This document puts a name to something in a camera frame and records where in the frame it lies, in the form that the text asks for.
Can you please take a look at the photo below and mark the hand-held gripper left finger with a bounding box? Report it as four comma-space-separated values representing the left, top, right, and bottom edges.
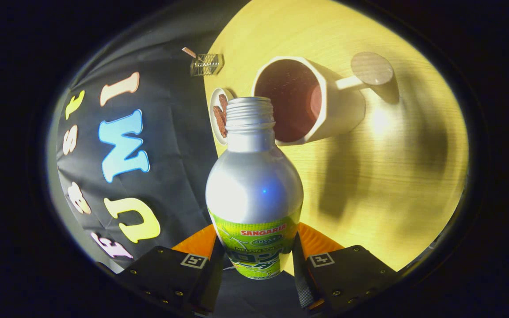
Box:
117, 223, 226, 316

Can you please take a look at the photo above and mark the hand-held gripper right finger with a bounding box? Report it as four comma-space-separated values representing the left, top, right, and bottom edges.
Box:
291, 222, 401, 316

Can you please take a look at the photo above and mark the silver juice bottle green label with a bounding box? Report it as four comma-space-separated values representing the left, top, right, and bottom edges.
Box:
205, 96, 304, 280

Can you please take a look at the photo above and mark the beige cup wooden handle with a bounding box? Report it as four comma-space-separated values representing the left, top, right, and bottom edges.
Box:
251, 52, 395, 146

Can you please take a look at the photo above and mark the wooden table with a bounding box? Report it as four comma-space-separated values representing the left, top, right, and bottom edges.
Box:
204, 0, 469, 272

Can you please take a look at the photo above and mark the black backdrop cloth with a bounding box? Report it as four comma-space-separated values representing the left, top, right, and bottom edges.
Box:
53, 0, 255, 270

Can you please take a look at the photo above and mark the brown sausage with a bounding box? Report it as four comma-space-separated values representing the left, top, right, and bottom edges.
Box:
218, 94, 230, 122
213, 105, 228, 138

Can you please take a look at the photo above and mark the white oval plate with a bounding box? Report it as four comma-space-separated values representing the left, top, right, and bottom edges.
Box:
209, 87, 236, 146

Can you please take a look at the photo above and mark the clear square holder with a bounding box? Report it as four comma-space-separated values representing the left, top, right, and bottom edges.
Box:
190, 53, 225, 76

